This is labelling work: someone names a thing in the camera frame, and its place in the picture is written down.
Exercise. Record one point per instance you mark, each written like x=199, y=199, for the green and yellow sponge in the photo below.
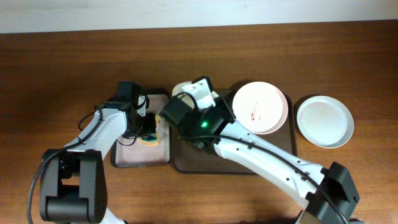
x=150, y=137

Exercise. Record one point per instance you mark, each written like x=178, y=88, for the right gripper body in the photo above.
x=222, y=101

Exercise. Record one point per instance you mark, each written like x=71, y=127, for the large brown serving tray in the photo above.
x=186, y=158

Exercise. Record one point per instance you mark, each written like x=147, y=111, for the pale green plate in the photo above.
x=325, y=121

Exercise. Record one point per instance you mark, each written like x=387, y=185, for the white plate with red stain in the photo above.
x=178, y=89

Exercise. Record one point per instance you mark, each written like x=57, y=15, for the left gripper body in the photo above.
x=145, y=126

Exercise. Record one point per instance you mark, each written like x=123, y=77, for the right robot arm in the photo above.
x=235, y=132

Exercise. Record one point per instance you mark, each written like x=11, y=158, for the pink plate with red stain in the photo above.
x=260, y=107

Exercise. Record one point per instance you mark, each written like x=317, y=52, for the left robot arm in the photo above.
x=72, y=180

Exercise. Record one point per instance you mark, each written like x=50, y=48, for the small black tray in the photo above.
x=140, y=161

